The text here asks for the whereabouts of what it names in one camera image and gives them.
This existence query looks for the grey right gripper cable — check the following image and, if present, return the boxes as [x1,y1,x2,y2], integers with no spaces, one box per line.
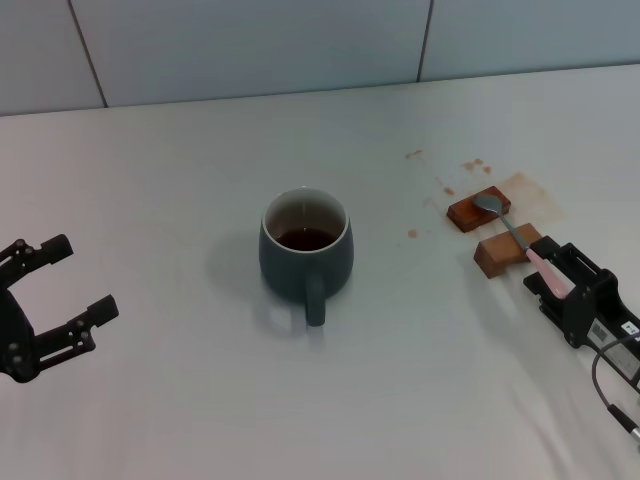
[590,333,640,442]

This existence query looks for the grey ceramic cup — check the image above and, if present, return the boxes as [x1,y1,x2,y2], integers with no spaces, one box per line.
[258,186,355,328]

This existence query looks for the light wooden notched block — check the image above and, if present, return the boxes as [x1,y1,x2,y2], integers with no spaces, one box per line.
[473,222,548,279]

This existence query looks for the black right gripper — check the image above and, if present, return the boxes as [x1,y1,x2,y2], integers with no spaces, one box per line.
[522,235,640,392]

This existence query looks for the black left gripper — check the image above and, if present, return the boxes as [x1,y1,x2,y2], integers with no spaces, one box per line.
[0,233,121,385]

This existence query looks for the pink handled metal spoon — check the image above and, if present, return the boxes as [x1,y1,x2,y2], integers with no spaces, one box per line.
[472,193,567,301]

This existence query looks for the dark reddish wooden block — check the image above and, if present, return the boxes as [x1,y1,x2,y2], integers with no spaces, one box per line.
[446,185,514,234]

